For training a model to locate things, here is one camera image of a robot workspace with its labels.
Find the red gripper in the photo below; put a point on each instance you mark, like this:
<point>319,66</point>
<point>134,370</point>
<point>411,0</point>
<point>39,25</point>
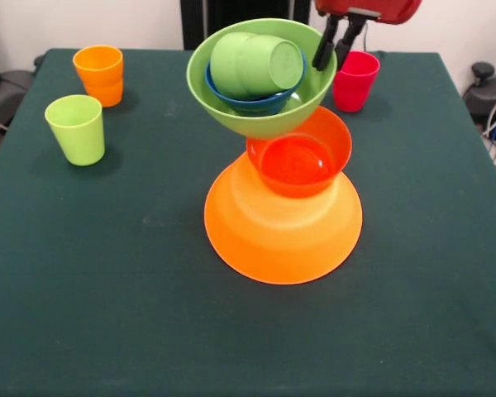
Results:
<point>376,10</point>

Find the small red-orange bowl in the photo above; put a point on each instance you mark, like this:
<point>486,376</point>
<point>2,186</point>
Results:
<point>330,136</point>

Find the blue bowl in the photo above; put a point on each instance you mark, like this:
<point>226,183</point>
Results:
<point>252,105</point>

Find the large light green bowl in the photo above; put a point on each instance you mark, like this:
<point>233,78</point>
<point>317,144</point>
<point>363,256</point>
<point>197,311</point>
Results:
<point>231,111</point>

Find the large orange bowl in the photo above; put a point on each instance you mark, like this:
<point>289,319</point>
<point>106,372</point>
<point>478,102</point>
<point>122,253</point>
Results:
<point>281,248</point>

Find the red cup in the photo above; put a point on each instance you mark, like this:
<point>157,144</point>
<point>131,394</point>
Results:
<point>355,89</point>

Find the orange cup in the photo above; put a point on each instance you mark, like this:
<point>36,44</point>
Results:
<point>101,82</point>

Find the lime green cup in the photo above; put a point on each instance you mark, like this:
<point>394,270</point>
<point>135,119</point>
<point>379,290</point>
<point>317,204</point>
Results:
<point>76,132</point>

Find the dark green tablecloth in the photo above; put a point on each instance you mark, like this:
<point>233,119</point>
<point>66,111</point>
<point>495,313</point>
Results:
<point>107,310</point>

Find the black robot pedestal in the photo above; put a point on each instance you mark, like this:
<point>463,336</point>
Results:
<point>215,16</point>

